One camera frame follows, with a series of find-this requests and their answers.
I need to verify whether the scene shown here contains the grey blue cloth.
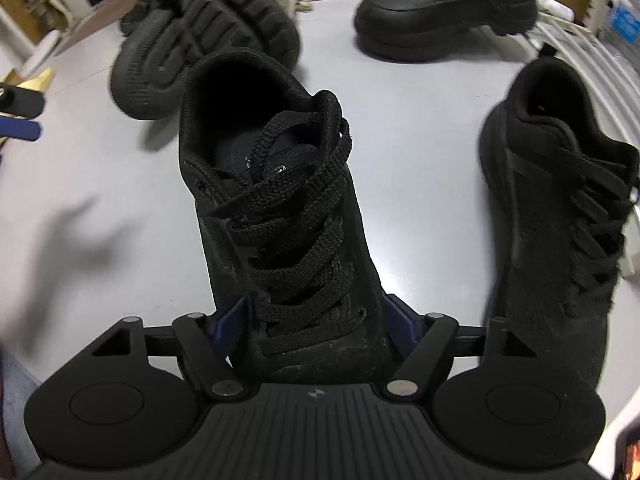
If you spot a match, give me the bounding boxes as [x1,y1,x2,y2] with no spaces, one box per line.
[0,347,41,480]

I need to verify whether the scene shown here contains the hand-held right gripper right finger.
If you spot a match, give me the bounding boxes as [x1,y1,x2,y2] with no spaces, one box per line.
[381,294,531,402]

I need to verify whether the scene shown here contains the white shoe rack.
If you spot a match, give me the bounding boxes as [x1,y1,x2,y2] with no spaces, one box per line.
[500,0,640,281]

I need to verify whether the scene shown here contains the black chunky strap shoe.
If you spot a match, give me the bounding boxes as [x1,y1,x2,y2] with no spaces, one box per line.
[110,0,303,122]
[354,0,538,63]

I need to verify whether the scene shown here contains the white standing fan base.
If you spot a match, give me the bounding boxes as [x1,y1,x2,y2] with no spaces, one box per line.
[22,30,63,76]

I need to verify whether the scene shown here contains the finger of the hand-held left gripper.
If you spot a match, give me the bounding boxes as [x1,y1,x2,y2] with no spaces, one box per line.
[0,116,43,144]
[0,86,47,117]

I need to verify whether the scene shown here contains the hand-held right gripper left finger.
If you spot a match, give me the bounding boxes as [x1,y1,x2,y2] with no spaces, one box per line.
[90,296,251,402]

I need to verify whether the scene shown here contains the black lace-up sneaker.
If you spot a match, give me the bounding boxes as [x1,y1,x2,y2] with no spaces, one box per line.
[477,57,640,396]
[177,47,406,386]

